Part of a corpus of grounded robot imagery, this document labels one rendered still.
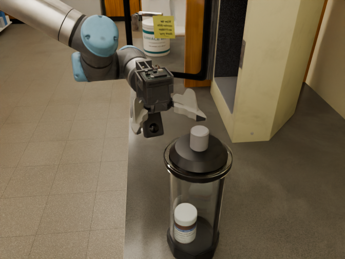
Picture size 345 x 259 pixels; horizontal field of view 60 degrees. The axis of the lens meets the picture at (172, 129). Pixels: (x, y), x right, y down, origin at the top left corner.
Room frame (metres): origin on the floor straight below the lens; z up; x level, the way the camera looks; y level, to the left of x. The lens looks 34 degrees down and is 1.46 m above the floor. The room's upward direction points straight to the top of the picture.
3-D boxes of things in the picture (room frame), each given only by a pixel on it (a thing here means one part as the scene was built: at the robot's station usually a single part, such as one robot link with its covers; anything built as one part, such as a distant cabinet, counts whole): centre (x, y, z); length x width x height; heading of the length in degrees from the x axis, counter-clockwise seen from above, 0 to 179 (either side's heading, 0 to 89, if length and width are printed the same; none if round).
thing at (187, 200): (0.37, -0.04, 1.06); 0.11 x 0.11 x 0.21
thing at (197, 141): (0.37, -0.04, 1.18); 0.09 x 0.09 x 0.07
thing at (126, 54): (0.76, 0.11, 1.15); 0.11 x 0.09 x 0.08; 21
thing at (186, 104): (0.54, -0.04, 1.16); 0.09 x 0.03 x 0.06; 55
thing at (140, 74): (0.61, 0.05, 1.16); 0.12 x 0.08 x 0.09; 21
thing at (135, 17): (1.06, 0.13, 1.18); 0.02 x 0.02 x 0.06; 74
